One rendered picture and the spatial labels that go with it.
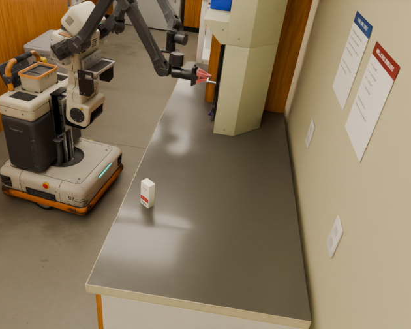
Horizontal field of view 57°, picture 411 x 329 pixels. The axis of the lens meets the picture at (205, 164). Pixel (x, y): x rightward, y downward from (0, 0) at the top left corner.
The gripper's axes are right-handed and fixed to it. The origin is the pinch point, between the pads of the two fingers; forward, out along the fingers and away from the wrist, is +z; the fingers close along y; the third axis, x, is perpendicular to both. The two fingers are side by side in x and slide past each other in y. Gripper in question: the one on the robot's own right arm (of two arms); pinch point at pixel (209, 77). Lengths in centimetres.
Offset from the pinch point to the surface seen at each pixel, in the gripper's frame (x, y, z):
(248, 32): -10.7, 27.7, 15.5
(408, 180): -119, 32, 51
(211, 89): 26.2, -17.6, 0.0
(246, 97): -7.3, -4.6, 20.4
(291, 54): 27, 10, 42
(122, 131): 128, -120, -86
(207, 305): -115, -27, 15
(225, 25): -10.8, 29.4, 4.9
